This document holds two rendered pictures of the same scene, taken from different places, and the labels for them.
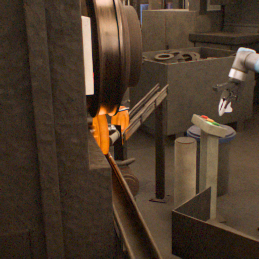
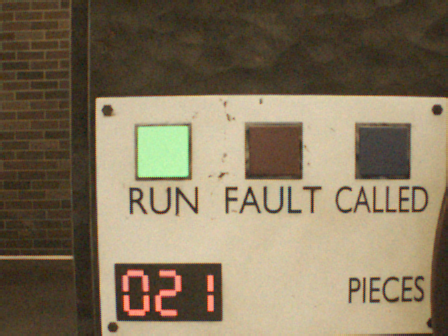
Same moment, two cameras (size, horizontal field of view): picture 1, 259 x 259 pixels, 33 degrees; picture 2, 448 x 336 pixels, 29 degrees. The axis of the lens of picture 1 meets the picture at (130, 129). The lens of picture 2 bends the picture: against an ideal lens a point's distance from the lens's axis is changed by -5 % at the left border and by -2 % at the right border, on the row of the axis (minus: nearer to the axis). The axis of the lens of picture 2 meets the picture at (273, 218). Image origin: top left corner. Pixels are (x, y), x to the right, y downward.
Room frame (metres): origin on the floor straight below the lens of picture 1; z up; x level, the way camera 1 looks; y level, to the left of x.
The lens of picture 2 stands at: (1.27, -0.53, 1.24)
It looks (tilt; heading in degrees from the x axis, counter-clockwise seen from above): 8 degrees down; 101
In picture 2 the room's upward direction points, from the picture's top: straight up
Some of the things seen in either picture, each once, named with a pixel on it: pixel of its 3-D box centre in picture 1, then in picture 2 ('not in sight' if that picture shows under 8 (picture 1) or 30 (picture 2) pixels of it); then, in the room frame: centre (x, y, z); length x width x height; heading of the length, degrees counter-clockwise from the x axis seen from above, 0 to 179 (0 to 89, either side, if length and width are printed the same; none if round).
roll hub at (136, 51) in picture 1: (126, 47); not in sight; (1.53, 0.00, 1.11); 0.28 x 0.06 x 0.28; 14
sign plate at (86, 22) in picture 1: (80, 51); (273, 217); (1.15, 0.12, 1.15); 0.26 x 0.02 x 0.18; 14
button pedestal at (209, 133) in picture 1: (208, 169); not in sight; (2.34, -0.45, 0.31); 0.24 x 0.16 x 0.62; 14
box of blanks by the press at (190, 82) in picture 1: (185, 90); not in sight; (4.19, -0.56, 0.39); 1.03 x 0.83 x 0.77; 119
